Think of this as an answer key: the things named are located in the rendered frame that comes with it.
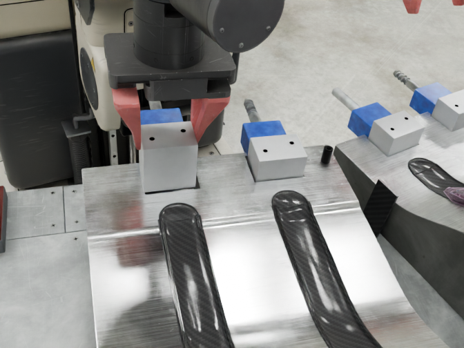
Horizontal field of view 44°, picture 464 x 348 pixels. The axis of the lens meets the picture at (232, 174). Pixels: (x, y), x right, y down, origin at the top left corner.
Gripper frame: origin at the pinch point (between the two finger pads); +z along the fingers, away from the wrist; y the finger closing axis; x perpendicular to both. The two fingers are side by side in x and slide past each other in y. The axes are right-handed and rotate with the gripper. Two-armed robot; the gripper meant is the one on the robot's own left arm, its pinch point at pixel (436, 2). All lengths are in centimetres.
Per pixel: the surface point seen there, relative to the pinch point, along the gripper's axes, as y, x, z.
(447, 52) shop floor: 144, 142, 40
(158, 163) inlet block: -36.4, -3.5, 9.5
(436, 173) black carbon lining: -4.3, -4.7, 18.5
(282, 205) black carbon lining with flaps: -25.9, -6.8, 15.6
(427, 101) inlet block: 2.2, 3.8, 12.6
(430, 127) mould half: 0.2, 1.1, 15.2
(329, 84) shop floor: 78, 139, 42
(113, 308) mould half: -44.1, -11.0, 18.0
